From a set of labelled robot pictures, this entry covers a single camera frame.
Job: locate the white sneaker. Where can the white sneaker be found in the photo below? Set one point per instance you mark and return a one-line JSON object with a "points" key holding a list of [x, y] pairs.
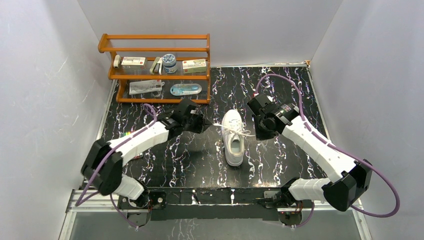
{"points": [[234, 146]]}

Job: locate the blue packaged toothbrush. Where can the blue packaged toothbrush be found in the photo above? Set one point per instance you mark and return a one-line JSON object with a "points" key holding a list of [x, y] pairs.
{"points": [[185, 89]]}

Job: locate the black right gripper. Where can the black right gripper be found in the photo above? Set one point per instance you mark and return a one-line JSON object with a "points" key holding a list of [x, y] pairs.
{"points": [[263, 136]]}

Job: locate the white packaged item lower shelf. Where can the white packaged item lower shelf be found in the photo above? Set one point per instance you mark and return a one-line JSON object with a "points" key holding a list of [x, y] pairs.
{"points": [[145, 86]]}

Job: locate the white box left shelf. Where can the white box left shelf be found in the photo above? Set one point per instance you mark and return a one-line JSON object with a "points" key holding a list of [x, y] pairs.
{"points": [[133, 63]]}

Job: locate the coloured marker pen set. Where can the coloured marker pen set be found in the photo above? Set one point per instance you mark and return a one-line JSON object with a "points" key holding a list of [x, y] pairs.
{"points": [[127, 134]]}

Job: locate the orange wooden shelf rack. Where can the orange wooden shelf rack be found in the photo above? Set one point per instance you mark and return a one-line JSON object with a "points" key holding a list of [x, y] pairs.
{"points": [[150, 46]]}

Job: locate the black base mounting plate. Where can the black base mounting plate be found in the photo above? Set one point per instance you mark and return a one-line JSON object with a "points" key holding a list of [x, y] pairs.
{"points": [[278, 209]]}

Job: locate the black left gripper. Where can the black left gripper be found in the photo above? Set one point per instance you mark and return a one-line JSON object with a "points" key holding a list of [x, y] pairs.
{"points": [[197, 122]]}

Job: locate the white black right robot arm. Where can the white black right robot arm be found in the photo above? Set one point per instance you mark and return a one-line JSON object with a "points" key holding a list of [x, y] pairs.
{"points": [[346, 178]]}

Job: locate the blue white round jar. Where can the blue white round jar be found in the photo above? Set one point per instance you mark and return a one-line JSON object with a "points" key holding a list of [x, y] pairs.
{"points": [[169, 62]]}

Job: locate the aluminium rail frame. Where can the aluminium rail frame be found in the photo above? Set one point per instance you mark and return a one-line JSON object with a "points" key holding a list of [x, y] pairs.
{"points": [[165, 197]]}

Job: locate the white handle tool left shelf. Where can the white handle tool left shelf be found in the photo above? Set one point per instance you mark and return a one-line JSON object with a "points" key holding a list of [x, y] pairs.
{"points": [[116, 62]]}

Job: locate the white shoelace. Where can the white shoelace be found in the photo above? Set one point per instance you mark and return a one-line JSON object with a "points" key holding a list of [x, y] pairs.
{"points": [[245, 133]]}

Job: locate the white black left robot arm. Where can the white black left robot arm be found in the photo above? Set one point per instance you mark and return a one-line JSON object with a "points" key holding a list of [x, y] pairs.
{"points": [[106, 159]]}

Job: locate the white green box right shelf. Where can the white green box right shelf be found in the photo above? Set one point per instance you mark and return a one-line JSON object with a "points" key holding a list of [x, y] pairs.
{"points": [[194, 66]]}

